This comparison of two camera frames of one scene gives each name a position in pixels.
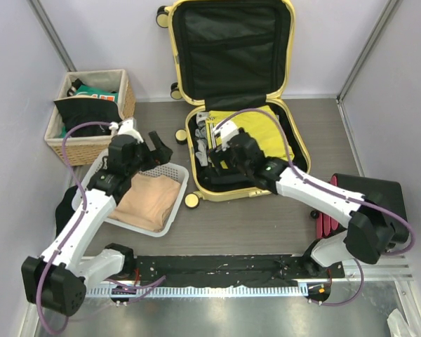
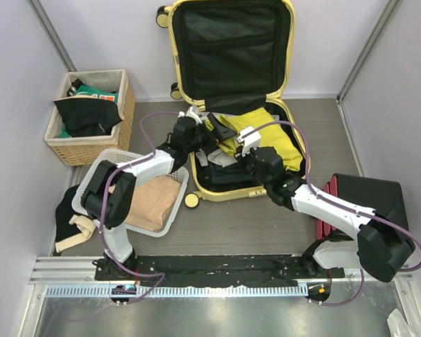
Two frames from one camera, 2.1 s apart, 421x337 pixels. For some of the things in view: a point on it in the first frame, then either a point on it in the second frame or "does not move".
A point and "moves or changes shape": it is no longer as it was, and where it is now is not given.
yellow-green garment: [259, 123] moves or changes shape
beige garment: [147, 201] does not move
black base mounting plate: [229, 270] does not move
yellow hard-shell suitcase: [234, 60] does not move
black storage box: [387, 192] does not move
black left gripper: [159, 156] → [219, 132]
